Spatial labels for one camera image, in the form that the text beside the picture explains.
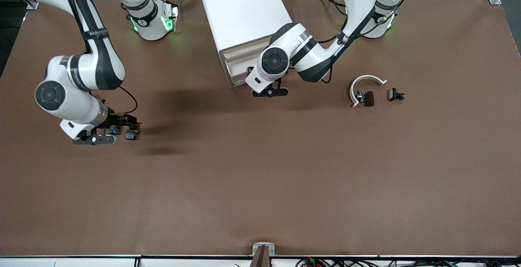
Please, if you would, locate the white table edge rail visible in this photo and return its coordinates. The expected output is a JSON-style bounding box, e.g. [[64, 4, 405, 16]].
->
[[0, 254, 521, 267]]

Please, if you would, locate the brown table cover sheet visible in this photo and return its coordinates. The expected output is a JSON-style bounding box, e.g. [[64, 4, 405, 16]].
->
[[0, 0, 521, 256]]

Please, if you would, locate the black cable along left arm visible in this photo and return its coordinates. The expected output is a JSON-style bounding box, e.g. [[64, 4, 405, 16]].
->
[[317, 0, 412, 44]]

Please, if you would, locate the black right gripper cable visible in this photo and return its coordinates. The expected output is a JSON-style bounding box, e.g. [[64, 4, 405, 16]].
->
[[118, 86, 139, 116]]

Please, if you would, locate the dark brown pole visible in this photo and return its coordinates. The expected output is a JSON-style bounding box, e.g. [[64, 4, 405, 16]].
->
[[249, 245, 271, 267]]

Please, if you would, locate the dark brown terminal block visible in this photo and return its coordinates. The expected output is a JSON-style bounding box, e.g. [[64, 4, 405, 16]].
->
[[356, 90, 375, 107]]

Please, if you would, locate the grey metal bracket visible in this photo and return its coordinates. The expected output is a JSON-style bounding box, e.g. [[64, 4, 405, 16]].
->
[[252, 243, 276, 256]]

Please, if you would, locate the tangled black cable bundle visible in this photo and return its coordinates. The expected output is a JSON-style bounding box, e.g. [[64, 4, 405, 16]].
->
[[295, 257, 521, 267]]

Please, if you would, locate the white curved plastic ring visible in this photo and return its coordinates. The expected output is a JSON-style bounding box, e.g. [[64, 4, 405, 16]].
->
[[349, 74, 387, 108]]

